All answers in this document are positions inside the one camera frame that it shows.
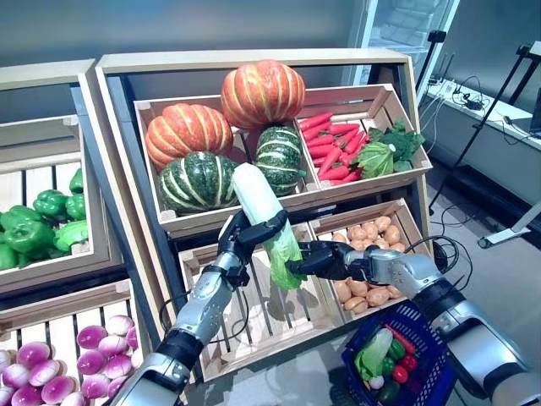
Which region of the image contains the orange striped pumpkin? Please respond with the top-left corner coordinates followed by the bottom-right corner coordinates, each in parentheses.
top-left (144, 103), bottom-right (234, 173)
top-left (220, 58), bottom-right (306, 130)

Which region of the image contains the black camera stand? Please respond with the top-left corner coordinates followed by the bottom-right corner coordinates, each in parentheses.
top-left (416, 29), bottom-right (448, 101)

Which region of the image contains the black desk cable bundle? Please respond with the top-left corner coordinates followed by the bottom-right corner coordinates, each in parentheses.
top-left (451, 75), bottom-right (485, 112)

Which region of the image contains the green cabbage head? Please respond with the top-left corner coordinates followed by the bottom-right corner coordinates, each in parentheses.
top-left (352, 141), bottom-right (396, 179)

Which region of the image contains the green striped pumpkin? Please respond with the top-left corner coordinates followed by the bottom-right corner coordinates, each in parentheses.
top-left (158, 151), bottom-right (242, 216)
top-left (254, 125), bottom-right (308, 197)

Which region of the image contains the blue plastic shopping basket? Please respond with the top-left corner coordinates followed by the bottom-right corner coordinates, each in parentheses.
top-left (340, 299), bottom-right (460, 406)

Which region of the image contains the black floor cable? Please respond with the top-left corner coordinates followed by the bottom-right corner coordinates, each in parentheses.
top-left (403, 200), bottom-right (470, 293)

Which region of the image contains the black tripod stand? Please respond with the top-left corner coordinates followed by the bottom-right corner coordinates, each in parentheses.
top-left (429, 40), bottom-right (541, 215)

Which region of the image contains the wooden slatted crate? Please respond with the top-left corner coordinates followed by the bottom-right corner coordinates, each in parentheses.
top-left (0, 278), bottom-right (147, 406)
top-left (134, 95), bottom-right (321, 229)
top-left (294, 83), bottom-right (434, 195)
top-left (0, 113), bottom-right (112, 283)
top-left (308, 197), bottom-right (434, 326)
top-left (178, 222), bottom-right (346, 384)

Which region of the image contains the left five-finger robot hand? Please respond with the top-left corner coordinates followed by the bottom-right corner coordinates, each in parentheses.
top-left (217, 208), bottom-right (291, 266)

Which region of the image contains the wooden display shelf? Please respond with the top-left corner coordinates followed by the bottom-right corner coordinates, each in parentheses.
top-left (0, 58), bottom-right (128, 322)
top-left (95, 47), bottom-right (434, 384)

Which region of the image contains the dark green pepper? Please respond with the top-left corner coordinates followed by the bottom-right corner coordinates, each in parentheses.
top-left (377, 380), bottom-right (402, 405)

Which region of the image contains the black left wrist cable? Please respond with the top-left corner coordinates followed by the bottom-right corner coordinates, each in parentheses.
top-left (159, 277), bottom-right (251, 344)

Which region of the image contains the white desk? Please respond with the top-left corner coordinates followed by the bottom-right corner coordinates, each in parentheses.
top-left (422, 78), bottom-right (541, 250)

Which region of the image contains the dark green leafy bunch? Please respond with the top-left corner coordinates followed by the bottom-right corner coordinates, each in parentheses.
top-left (367, 118), bottom-right (426, 173)

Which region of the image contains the napa cabbage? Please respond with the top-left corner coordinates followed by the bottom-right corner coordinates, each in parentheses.
top-left (353, 327), bottom-right (394, 380)
top-left (232, 162), bottom-right (309, 292)

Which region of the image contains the right five-finger robot hand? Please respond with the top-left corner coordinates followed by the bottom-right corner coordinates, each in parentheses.
top-left (285, 239), bottom-right (352, 283)

